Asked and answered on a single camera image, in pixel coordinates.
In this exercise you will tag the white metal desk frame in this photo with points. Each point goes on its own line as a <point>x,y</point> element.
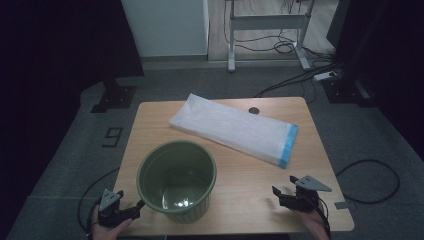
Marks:
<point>266,21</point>

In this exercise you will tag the grey floor tape piece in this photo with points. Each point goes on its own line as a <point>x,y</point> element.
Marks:
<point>341,205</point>

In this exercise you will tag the white power strip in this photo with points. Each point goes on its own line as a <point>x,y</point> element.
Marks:
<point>324,76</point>

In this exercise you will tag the black stand base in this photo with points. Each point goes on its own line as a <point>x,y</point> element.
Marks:
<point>343,91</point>
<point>115,96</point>

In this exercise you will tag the black curtain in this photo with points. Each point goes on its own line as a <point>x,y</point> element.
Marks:
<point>383,40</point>
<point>50,50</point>

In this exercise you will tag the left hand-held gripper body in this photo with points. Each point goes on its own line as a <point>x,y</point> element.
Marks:
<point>108,200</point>

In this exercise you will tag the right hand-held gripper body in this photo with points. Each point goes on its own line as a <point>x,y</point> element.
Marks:
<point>301,200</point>

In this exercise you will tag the green plastic bin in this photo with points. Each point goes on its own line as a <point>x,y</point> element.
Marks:
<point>176,173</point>

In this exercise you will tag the person's right hand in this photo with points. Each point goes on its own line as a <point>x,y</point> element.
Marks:
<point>315,225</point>

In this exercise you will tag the person's left hand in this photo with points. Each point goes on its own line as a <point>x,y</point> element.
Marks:
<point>105,233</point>

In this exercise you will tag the white cabinet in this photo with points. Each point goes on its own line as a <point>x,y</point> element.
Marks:
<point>166,26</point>

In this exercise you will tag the white blue-edged plastic bag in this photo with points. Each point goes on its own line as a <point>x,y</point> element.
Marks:
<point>230,126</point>

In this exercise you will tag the dark round table grommet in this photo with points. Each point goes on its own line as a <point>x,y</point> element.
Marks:
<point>254,110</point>

